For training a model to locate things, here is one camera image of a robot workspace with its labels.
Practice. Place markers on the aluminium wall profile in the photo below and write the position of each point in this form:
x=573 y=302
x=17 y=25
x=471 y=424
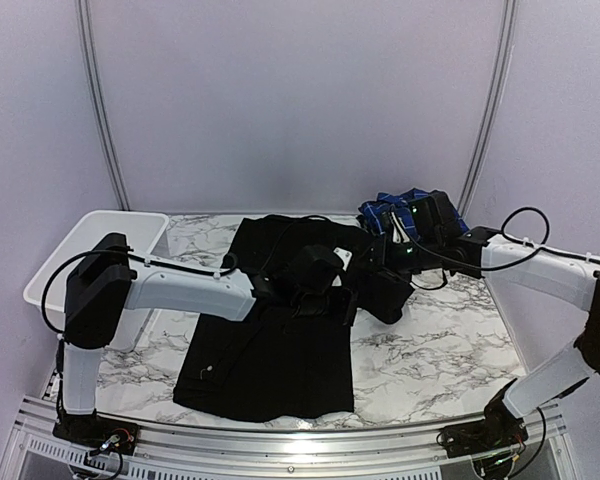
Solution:
x=497 y=85
x=97 y=98

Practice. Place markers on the left aluminium wall profile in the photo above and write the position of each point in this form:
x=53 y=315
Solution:
x=97 y=98

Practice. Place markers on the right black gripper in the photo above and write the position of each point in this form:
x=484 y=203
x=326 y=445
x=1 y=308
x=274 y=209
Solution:
x=381 y=260

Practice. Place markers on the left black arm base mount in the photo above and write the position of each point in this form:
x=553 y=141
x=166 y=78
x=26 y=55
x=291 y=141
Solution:
x=100 y=434

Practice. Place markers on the blue plaid folded shirt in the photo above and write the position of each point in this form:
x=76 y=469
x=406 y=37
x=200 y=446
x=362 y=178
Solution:
x=429 y=217

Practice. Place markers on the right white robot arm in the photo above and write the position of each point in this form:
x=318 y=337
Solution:
x=491 y=253

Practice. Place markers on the black long sleeve shirt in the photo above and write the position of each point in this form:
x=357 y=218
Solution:
x=278 y=365

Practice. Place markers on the aluminium table front rail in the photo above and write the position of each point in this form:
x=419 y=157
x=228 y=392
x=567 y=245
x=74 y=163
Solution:
x=171 y=451

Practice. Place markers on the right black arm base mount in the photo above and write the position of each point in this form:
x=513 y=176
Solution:
x=481 y=436

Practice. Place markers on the right aluminium wall profile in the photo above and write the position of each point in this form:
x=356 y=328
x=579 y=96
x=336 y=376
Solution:
x=497 y=85

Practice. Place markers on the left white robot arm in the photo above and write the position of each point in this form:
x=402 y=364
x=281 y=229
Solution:
x=105 y=282

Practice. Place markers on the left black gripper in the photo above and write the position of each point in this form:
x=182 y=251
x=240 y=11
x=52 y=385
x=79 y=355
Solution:
x=342 y=314

